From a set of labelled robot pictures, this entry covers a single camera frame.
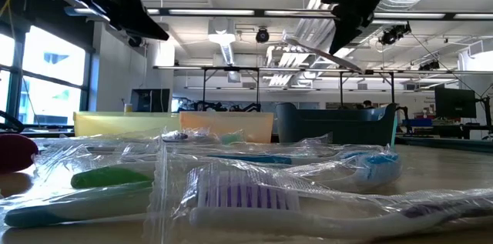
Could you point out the orange plastic bin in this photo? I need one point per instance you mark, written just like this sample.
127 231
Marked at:
227 122

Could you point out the magenta cloth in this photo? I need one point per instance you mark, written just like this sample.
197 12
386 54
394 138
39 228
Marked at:
15 153

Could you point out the blue box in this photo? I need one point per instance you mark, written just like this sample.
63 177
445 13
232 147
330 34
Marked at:
418 122

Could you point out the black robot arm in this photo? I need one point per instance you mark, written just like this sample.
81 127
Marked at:
248 107
208 106

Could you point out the dark green plastic basket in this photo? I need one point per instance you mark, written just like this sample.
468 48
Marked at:
339 126

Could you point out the large black framed window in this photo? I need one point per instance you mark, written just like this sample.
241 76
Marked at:
50 57

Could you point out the yellow plastic bin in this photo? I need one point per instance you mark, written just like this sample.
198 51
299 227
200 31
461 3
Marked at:
115 124

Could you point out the black desk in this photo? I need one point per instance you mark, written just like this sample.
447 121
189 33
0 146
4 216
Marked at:
462 130

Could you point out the black beam with light strips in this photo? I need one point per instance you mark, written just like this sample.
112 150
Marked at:
262 13

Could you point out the yellow cup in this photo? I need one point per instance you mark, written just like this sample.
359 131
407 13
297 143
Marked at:
128 108

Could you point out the wrapped pink toothbrush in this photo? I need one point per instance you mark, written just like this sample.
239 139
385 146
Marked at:
181 135

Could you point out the black computer monitor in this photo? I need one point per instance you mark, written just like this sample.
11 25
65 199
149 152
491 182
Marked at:
454 102
150 100

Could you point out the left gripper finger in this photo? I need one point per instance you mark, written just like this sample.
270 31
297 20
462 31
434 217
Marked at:
133 7
131 22

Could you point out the person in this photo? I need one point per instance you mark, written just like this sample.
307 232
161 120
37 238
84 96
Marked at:
367 104

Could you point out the silver ventilation duct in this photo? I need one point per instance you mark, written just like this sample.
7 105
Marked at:
292 61

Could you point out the teal plastic bin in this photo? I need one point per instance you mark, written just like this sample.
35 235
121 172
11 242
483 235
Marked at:
395 132

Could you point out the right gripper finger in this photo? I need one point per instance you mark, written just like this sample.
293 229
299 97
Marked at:
354 32
339 36

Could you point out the black metal gantry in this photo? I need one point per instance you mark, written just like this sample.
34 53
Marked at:
341 90
231 68

